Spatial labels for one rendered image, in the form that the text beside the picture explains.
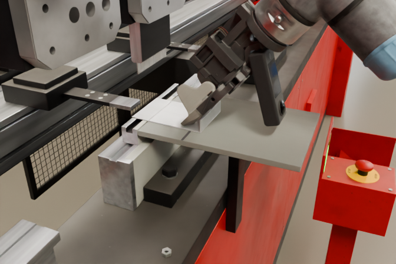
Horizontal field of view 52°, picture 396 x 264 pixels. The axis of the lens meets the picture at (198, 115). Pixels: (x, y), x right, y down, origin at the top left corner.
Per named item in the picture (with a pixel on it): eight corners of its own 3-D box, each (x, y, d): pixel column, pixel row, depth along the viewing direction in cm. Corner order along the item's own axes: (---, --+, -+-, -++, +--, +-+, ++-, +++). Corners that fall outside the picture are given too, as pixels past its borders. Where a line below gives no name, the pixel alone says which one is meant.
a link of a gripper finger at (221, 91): (200, 102, 66) (238, 66, 63) (207, 110, 66) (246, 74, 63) (192, 109, 62) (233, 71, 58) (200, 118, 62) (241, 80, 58)
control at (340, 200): (385, 237, 92) (403, 171, 84) (312, 219, 97) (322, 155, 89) (383, 186, 109) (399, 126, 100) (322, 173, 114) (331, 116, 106)
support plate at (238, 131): (300, 172, 58) (300, 167, 57) (137, 135, 67) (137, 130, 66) (319, 118, 72) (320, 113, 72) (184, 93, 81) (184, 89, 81)
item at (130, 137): (138, 145, 68) (137, 129, 67) (122, 141, 69) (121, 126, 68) (188, 98, 84) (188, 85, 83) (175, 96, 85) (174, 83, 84)
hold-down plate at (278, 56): (262, 86, 114) (263, 76, 113) (243, 83, 116) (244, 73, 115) (286, 54, 139) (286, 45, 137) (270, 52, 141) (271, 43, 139)
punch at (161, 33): (142, 75, 66) (139, 16, 62) (132, 73, 67) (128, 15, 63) (171, 56, 74) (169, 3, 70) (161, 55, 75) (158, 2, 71)
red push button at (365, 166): (370, 182, 91) (374, 169, 90) (352, 178, 93) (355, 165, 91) (371, 172, 95) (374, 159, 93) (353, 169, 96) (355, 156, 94)
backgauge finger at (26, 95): (118, 127, 70) (115, 101, 68) (4, 101, 79) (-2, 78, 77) (152, 100, 80) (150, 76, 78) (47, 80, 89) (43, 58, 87)
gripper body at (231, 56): (206, 48, 68) (255, -5, 61) (241, 86, 68) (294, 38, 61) (185, 62, 62) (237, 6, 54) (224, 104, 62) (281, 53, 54)
